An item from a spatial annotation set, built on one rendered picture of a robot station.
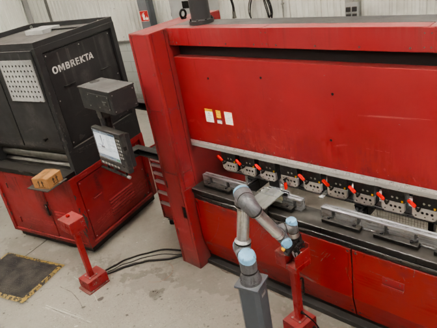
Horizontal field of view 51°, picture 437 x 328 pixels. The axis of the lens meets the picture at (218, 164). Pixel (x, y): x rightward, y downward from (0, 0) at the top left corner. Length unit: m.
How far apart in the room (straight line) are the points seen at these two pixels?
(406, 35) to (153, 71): 1.97
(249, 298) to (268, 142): 1.15
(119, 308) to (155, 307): 0.35
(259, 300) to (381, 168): 1.18
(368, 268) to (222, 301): 1.42
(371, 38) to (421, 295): 1.70
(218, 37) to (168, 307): 2.39
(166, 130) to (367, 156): 1.71
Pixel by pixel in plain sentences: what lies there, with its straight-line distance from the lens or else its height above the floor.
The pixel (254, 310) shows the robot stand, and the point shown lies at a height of 0.59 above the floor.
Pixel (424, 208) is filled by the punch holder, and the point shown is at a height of 1.18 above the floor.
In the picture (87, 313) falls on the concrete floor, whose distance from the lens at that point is 4.64.
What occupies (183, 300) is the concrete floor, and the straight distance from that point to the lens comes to 4.39.
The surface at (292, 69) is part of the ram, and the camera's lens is 3.17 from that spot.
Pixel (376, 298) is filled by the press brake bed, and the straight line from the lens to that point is 3.64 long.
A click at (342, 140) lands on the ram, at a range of 3.17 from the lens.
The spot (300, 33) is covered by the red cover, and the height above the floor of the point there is 2.26.
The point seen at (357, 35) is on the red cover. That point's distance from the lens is 2.87.
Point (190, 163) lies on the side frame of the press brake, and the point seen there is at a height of 1.10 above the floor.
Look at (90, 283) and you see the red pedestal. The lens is 4.78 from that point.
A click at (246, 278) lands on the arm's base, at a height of 0.84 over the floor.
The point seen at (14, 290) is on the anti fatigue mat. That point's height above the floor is 0.02.
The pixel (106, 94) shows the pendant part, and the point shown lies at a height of 1.92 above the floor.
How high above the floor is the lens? 2.90
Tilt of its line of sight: 26 degrees down
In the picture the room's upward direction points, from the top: 10 degrees counter-clockwise
